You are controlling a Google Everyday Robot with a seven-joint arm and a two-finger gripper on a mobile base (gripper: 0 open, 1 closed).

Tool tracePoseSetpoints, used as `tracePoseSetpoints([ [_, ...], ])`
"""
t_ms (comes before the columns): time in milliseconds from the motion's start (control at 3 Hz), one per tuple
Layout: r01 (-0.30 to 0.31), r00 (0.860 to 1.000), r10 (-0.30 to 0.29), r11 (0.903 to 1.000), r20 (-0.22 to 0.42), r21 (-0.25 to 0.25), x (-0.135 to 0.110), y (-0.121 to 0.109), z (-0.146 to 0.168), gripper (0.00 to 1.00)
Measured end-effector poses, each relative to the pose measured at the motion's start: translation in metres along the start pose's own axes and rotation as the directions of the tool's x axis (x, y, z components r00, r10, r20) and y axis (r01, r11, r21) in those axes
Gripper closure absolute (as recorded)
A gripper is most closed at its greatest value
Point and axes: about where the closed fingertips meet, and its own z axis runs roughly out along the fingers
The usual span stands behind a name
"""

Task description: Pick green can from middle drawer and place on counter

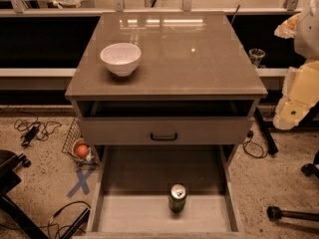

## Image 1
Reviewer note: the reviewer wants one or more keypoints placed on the green soda can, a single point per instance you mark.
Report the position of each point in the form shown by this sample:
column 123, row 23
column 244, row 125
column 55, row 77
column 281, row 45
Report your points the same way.
column 177, row 197

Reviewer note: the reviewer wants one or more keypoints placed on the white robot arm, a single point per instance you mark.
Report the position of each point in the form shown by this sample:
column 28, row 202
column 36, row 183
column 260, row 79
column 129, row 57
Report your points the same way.
column 300, row 91

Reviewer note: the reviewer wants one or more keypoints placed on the grey drawer cabinet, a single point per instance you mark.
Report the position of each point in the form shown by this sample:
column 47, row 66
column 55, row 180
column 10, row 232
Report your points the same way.
column 192, row 67

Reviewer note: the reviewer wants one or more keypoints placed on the open middle drawer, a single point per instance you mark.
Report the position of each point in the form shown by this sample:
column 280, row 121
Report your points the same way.
column 131, row 197

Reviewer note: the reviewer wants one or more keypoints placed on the white ceramic bowl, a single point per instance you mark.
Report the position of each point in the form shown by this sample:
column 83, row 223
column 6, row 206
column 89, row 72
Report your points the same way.
column 121, row 59

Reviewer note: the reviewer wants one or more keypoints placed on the orange ball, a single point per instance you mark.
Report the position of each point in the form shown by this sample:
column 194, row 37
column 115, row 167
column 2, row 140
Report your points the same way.
column 82, row 151

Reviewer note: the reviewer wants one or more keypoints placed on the blue tape cross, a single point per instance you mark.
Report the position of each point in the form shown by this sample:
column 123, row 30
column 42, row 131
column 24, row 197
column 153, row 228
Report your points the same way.
column 82, row 183

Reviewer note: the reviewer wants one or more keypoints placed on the clear glass cup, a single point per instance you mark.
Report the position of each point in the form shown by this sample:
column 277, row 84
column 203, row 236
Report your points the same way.
column 256, row 55

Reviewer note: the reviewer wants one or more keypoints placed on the black table leg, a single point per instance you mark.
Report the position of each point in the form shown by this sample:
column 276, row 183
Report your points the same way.
column 272, row 147

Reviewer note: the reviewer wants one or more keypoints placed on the black stand leg right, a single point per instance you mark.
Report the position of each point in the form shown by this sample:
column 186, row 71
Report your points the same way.
column 274, row 213

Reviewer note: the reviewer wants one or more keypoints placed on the black caster right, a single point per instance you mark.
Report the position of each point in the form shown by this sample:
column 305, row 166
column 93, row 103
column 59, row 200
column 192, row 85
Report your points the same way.
column 311, row 168

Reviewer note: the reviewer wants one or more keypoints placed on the top drawer with black handle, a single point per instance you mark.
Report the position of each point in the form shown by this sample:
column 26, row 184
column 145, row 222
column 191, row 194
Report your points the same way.
column 164, row 131

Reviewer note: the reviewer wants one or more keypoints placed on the wire basket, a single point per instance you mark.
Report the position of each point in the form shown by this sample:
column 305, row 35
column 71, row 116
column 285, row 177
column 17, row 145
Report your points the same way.
column 73, row 139

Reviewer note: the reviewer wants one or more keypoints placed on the black power adapter with cable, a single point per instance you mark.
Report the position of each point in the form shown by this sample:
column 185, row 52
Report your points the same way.
column 32, row 128

